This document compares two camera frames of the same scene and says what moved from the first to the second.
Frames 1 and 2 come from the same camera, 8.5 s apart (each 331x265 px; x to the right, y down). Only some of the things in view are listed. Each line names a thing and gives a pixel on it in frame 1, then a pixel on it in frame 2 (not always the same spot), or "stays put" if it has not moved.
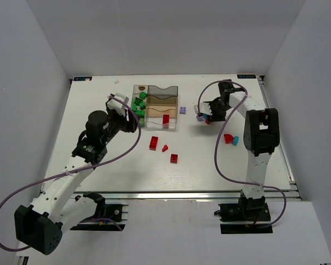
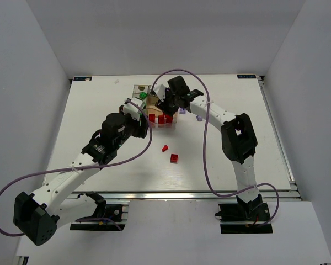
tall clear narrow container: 139,103 stays put
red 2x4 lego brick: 153,143 to 151,117
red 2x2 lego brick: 174,158 stays put
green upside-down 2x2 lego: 143,95 stays put
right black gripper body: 213,109 to 170,104
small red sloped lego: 165,148 stays put
